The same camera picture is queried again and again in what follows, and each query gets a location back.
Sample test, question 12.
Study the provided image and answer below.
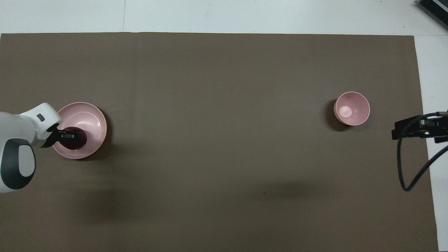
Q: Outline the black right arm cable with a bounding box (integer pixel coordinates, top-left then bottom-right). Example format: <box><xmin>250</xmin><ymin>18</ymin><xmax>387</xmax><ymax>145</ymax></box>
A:
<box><xmin>397</xmin><ymin>113</ymin><xmax>448</xmax><ymax>192</ymax></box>

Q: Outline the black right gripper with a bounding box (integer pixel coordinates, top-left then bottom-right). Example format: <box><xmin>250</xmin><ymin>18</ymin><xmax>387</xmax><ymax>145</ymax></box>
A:
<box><xmin>391</xmin><ymin>112</ymin><xmax>448</xmax><ymax>143</ymax></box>

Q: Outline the brown table mat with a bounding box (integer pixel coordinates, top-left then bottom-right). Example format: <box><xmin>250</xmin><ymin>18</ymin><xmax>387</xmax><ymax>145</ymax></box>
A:
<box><xmin>0</xmin><ymin>32</ymin><xmax>439</xmax><ymax>252</ymax></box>

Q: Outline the pink plate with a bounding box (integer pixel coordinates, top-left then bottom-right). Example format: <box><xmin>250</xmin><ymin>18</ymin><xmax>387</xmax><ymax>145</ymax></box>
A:
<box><xmin>52</xmin><ymin>102</ymin><xmax>107</xmax><ymax>159</ymax></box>

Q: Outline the black ribbed device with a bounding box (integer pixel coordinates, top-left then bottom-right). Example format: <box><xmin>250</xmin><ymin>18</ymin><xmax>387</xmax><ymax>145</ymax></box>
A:
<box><xmin>416</xmin><ymin>0</ymin><xmax>448</xmax><ymax>30</ymax></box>

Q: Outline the pink bowl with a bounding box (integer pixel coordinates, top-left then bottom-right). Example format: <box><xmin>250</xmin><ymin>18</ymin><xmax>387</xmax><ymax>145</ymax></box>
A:
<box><xmin>334</xmin><ymin>91</ymin><xmax>370</xmax><ymax>126</ymax></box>

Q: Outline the red apple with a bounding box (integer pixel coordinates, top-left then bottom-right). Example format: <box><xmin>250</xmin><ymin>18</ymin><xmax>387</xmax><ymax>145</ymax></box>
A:
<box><xmin>63</xmin><ymin>127</ymin><xmax>87</xmax><ymax>150</ymax></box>

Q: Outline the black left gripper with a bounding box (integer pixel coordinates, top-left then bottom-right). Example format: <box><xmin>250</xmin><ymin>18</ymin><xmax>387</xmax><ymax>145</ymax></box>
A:
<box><xmin>44</xmin><ymin>123</ymin><xmax>86</xmax><ymax>147</ymax></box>

